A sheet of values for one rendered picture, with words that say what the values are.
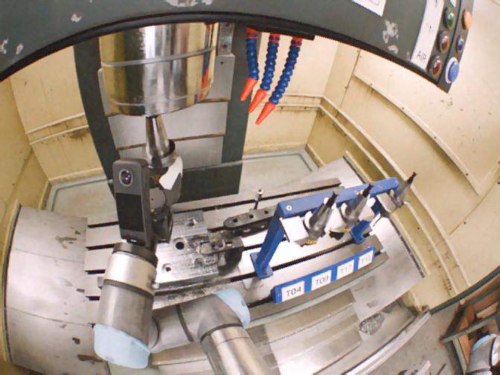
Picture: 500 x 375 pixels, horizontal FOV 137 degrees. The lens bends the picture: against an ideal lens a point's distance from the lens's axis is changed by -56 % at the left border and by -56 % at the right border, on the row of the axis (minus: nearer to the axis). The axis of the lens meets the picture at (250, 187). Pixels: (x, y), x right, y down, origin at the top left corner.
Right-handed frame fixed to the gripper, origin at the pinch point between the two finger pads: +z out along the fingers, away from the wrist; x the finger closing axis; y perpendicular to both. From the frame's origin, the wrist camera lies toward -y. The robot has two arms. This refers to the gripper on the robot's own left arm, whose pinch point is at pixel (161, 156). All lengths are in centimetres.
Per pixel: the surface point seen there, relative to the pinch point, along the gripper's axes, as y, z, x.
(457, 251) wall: 24, -13, 110
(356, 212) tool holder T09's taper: 9.2, -3.0, 42.8
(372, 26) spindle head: -27.7, -16.2, 21.0
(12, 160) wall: 25, 23, -112
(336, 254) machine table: 44, 2, 56
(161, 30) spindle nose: -24.2, -8.2, 4.8
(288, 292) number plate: 40, -13, 33
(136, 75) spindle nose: -19.4, -8.9, 2.0
